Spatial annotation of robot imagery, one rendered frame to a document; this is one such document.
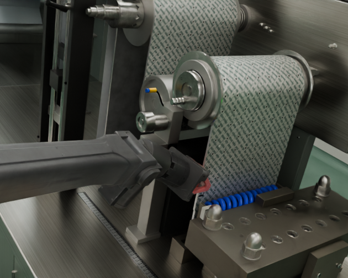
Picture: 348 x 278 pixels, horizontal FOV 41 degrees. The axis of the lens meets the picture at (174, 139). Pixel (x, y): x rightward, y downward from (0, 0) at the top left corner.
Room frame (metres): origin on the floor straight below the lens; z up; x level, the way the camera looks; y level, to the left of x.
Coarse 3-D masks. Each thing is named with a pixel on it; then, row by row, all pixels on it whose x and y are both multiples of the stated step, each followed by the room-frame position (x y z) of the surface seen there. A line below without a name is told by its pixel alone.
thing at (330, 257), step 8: (320, 248) 0.74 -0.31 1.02; (328, 248) 0.74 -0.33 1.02; (336, 248) 0.75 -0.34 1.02; (344, 248) 0.76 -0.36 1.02; (312, 256) 0.71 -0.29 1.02; (320, 256) 0.71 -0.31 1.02; (328, 256) 0.72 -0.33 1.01; (336, 256) 0.74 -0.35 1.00; (344, 256) 0.76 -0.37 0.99; (312, 264) 0.71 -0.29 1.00; (320, 264) 0.71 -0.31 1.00; (328, 264) 0.73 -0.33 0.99; (336, 264) 0.75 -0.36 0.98; (304, 272) 0.71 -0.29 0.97; (312, 272) 0.70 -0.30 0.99; (320, 272) 0.72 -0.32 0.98; (328, 272) 0.74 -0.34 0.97; (336, 272) 0.76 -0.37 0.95
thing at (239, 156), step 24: (264, 120) 0.88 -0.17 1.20; (288, 120) 0.93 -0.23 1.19; (216, 144) 0.80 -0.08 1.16; (240, 144) 0.85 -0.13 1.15; (264, 144) 0.89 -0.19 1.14; (216, 168) 0.81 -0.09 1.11; (240, 168) 0.86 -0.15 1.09; (264, 168) 0.91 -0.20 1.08; (216, 192) 0.82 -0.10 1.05; (240, 192) 0.87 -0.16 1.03
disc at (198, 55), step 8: (184, 56) 0.87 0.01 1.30; (192, 56) 0.86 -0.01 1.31; (200, 56) 0.84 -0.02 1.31; (208, 56) 0.82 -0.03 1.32; (208, 64) 0.82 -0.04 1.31; (176, 72) 0.89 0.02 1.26; (216, 72) 0.80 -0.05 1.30; (216, 80) 0.80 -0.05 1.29; (216, 88) 0.79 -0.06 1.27; (216, 96) 0.79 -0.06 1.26; (216, 104) 0.79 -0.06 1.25; (216, 112) 0.78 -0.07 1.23; (184, 120) 0.85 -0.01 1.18; (200, 120) 0.81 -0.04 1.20; (208, 120) 0.80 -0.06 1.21; (200, 128) 0.81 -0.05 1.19
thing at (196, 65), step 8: (184, 64) 0.86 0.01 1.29; (192, 64) 0.84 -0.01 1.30; (200, 64) 0.83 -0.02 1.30; (200, 72) 0.82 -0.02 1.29; (208, 72) 0.81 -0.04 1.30; (176, 80) 0.87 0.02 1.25; (208, 80) 0.80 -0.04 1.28; (304, 80) 0.96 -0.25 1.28; (208, 88) 0.80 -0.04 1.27; (304, 88) 0.95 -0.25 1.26; (208, 96) 0.80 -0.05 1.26; (208, 104) 0.79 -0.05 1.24; (184, 112) 0.84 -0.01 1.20; (192, 112) 0.82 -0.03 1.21; (200, 112) 0.81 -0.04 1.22; (208, 112) 0.79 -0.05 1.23; (192, 120) 0.82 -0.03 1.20
